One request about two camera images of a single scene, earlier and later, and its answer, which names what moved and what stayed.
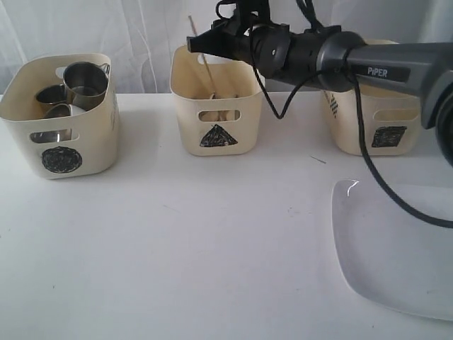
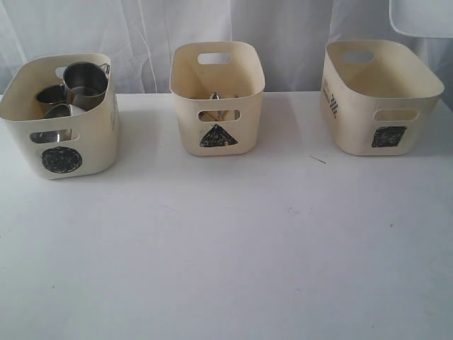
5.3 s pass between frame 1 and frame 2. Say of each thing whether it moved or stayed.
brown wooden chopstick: moved
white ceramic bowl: stayed
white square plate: moved
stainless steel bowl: stayed
